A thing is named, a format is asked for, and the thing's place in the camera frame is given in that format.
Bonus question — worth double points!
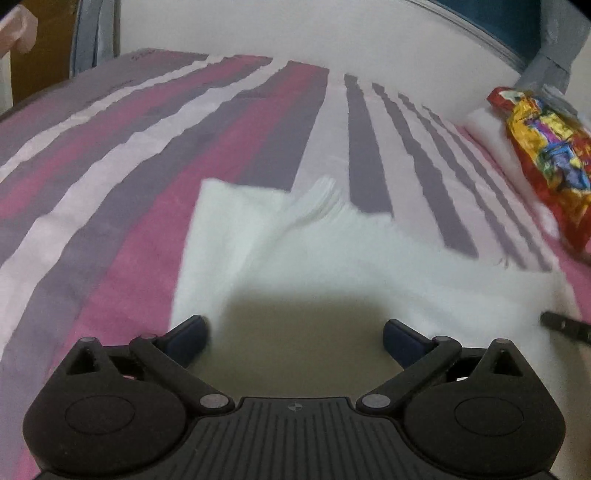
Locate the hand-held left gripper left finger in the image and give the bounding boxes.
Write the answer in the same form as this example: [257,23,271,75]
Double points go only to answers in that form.
[62,315,230,414]

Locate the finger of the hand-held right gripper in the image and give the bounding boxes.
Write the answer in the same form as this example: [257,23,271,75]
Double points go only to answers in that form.
[540,311,591,344]

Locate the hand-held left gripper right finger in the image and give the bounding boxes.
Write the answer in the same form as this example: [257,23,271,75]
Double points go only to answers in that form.
[355,318,525,415]

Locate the white long-sleeve shirt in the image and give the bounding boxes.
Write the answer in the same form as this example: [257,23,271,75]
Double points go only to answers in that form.
[172,178,573,384]

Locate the pink grey striped bed sheet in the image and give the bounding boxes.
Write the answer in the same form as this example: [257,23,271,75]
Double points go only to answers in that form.
[0,48,591,480]

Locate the colourful snack packet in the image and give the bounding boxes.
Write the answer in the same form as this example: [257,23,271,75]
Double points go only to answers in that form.
[487,87,591,265]

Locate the striped pillow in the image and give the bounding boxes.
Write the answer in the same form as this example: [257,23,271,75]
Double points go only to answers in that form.
[462,108,561,241]

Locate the grey curtain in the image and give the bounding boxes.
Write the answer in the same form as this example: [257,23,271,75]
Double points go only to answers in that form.
[519,0,589,100]
[69,0,122,79]

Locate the sliding glass window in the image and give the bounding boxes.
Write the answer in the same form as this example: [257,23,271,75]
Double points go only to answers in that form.
[431,0,543,70]

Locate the brown wooden door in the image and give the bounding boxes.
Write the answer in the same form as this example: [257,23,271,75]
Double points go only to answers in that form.
[9,0,79,104]

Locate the light pink cloth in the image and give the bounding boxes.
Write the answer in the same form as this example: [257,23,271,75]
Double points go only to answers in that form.
[0,0,37,56]

